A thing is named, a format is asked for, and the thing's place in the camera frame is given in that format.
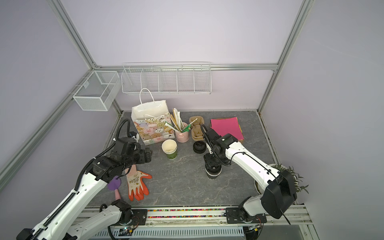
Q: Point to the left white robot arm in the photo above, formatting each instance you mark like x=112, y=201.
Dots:
x=121, y=155

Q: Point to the brown pulp cup carrier stack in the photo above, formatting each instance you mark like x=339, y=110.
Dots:
x=196, y=130

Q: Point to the long white wire shelf basket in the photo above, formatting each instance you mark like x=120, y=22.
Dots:
x=167, y=77

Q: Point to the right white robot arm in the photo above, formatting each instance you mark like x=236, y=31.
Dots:
x=277, y=189

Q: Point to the black paper coffee cup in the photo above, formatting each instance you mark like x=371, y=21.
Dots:
x=213, y=174

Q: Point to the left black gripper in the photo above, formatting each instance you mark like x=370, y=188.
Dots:
x=143, y=159

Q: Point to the potted green plant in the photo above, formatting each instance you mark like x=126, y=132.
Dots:
x=297, y=180

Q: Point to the purple pink silicone spatula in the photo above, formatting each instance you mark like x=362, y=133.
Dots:
x=114, y=185

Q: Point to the stack of black cup lids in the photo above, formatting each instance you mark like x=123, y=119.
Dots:
x=199, y=147

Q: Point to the green paper coffee cup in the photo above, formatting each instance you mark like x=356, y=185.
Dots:
x=169, y=147

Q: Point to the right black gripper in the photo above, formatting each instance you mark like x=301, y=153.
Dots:
x=206, y=158

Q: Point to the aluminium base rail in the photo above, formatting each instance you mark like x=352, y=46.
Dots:
x=186, y=220

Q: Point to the orange white work glove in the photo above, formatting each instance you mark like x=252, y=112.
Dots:
x=137, y=188

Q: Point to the pink cup of stirrers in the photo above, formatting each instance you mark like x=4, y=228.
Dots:
x=179, y=127

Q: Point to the small white mesh basket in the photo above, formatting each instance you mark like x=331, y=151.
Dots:
x=98, y=91

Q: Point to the white cartoon paper gift bag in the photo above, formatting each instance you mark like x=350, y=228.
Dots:
x=153, y=121

